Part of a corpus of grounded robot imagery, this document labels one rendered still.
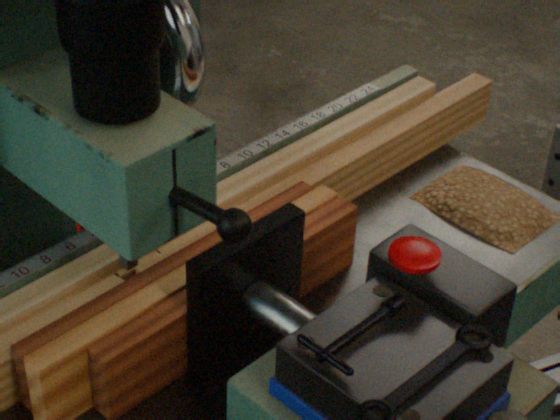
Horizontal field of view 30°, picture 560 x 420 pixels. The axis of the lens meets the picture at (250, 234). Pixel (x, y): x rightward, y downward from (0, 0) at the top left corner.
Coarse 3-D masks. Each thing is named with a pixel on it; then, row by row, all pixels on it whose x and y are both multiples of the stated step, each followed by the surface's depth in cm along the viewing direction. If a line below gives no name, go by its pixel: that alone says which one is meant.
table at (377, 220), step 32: (448, 160) 88; (384, 192) 84; (384, 224) 81; (416, 224) 81; (448, 224) 81; (480, 256) 78; (512, 256) 78; (544, 256) 78; (320, 288) 75; (352, 288) 75; (544, 288) 78; (512, 320) 77; (256, 352) 70; (192, 384) 67; (224, 384) 67; (0, 416) 65; (32, 416) 65; (96, 416) 65; (128, 416) 65; (160, 416) 65; (192, 416) 65; (224, 416) 65
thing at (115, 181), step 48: (0, 96) 64; (48, 96) 62; (0, 144) 67; (48, 144) 62; (96, 144) 58; (144, 144) 58; (192, 144) 60; (48, 192) 65; (96, 192) 60; (144, 192) 59; (192, 192) 62; (144, 240) 61
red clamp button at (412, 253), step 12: (396, 240) 59; (408, 240) 59; (420, 240) 59; (396, 252) 58; (408, 252) 58; (420, 252) 58; (432, 252) 58; (396, 264) 58; (408, 264) 58; (420, 264) 58; (432, 264) 58
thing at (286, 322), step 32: (256, 224) 65; (288, 224) 66; (224, 256) 63; (256, 256) 65; (288, 256) 67; (192, 288) 63; (224, 288) 64; (256, 288) 65; (288, 288) 69; (192, 320) 64; (224, 320) 65; (256, 320) 65; (288, 320) 63; (192, 352) 66; (224, 352) 67
